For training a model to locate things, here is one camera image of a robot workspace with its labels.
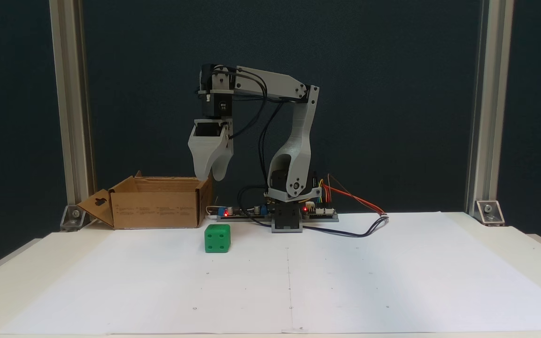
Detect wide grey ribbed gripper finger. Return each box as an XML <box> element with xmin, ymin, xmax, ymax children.
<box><xmin>188</xmin><ymin>138</ymin><xmax>229</xmax><ymax>182</ymax></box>

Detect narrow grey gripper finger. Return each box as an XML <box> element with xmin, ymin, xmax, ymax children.
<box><xmin>211</xmin><ymin>123</ymin><xmax>234</xmax><ymax>182</ymax></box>

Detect green dice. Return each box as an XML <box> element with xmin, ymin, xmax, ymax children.
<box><xmin>204</xmin><ymin>223</ymin><xmax>231</xmax><ymax>254</ymax></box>

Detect blue circuit board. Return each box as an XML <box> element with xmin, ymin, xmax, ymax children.
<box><xmin>216</xmin><ymin>205</ymin><xmax>272</xmax><ymax>221</ymax></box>

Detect open brown cardboard box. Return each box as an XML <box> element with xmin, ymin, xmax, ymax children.
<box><xmin>77</xmin><ymin>171</ymin><xmax>214</xmax><ymax>230</ymax></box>

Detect black servo cable loop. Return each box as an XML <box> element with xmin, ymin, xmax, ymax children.
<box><xmin>237</xmin><ymin>94</ymin><xmax>286</xmax><ymax>221</ymax></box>
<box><xmin>226</xmin><ymin>67</ymin><xmax>269</xmax><ymax>140</ymax></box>

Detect circuit board with jumper wires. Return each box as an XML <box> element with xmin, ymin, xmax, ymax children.
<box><xmin>302</xmin><ymin>201</ymin><xmax>340</xmax><ymax>222</ymax></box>

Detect orange and red wire pair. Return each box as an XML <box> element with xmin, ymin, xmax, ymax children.
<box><xmin>325</xmin><ymin>174</ymin><xmax>386</xmax><ymax>216</ymax></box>

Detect aluminium profile post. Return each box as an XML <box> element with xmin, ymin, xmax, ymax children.
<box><xmin>49</xmin><ymin>0</ymin><xmax>96</xmax><ymax>207</ymax></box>
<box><xmin>465</xmin><ymin>0</ymin><xmax>515</xmax><ymax>214</ymax></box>

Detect aluminium corner bracket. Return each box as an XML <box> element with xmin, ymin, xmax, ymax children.
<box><xmin>475</xmin><ymin>200</ymin><xmax>505</xmax><ymax>226</ymax></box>
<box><xmin>60</xmin><ymin>204</ymin><xmax>87</xmax><ymax>231</ymax></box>

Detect black cable with white connector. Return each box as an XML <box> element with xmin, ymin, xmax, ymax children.
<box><xmin>252</xmin><ymin>214</ymin><xmax>389</xmax><ymax>238</ymax></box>

